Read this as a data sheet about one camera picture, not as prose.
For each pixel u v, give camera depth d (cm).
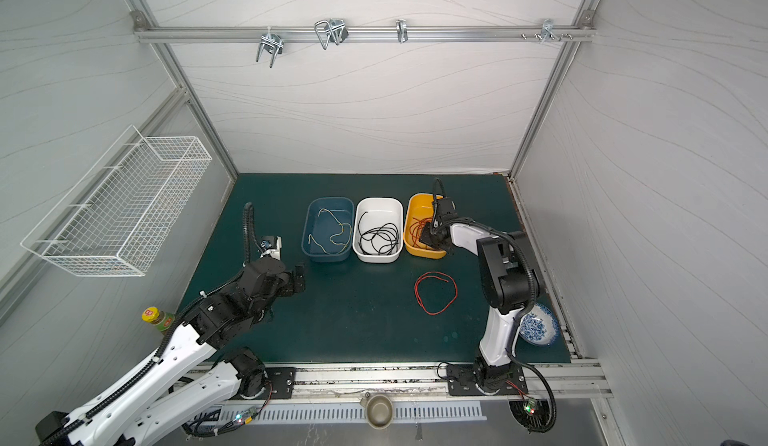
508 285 51
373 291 90
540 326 81
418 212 105
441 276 93
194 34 78
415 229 104
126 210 70
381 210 108
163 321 69
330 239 98
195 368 48
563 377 77
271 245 64
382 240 96
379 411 69
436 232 75
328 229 104
